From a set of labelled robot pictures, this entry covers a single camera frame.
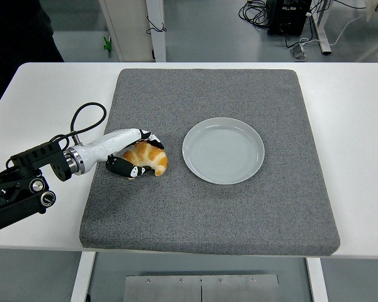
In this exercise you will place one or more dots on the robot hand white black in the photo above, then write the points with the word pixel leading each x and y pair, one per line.
pixel 110 144

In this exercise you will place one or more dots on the croissant bread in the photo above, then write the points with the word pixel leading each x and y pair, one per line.
pixel 151 157

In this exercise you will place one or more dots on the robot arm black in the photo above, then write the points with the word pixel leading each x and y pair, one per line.
pixel 19 201

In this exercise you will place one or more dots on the round grey plate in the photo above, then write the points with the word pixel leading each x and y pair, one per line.
pixel 223 151

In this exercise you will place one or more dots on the small green clip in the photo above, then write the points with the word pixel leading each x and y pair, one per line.
pixel 106 45

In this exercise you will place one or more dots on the white desk column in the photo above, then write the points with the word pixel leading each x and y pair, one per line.
pixel 157 44

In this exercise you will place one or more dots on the white cabinet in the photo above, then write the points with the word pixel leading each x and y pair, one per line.
pixel 129 28

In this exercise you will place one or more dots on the grey felt mat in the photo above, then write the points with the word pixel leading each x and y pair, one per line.
pixel 208 214

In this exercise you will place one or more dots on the white table leg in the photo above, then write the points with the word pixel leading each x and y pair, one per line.
pixel 82 277
pixel 316 280

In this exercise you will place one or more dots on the person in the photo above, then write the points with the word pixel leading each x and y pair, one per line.
pixel 12 37

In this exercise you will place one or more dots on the grey foot pedal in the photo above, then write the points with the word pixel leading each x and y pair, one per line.
pixel 298 53

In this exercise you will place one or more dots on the black computer case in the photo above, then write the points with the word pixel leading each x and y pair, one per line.
pixel 286 19

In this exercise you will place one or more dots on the white desk leg with foot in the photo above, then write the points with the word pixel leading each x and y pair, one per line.
pixel 322 31

